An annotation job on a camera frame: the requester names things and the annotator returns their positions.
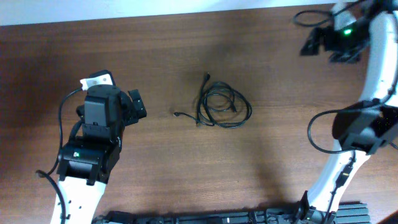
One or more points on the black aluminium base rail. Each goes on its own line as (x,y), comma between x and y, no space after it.
(355,213)

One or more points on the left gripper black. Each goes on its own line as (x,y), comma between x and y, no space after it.
(132,116)

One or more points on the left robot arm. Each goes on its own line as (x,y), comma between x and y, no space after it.
(92,151)

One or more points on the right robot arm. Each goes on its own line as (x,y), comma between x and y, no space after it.
(358,130)

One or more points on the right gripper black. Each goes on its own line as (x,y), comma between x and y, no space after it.
(325,42)

